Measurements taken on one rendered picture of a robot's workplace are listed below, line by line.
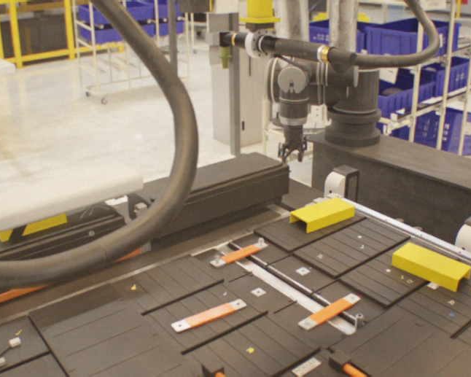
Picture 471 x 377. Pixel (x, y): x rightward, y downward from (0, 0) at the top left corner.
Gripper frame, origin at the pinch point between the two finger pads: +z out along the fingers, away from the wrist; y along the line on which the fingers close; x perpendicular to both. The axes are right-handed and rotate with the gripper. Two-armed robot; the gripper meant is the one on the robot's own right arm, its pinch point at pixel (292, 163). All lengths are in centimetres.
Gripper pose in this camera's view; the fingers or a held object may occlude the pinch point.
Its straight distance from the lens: 207.1
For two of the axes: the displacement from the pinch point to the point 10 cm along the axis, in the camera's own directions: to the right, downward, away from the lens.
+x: -6.9, -2.9, 6.6
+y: 7.2, -2.9, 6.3
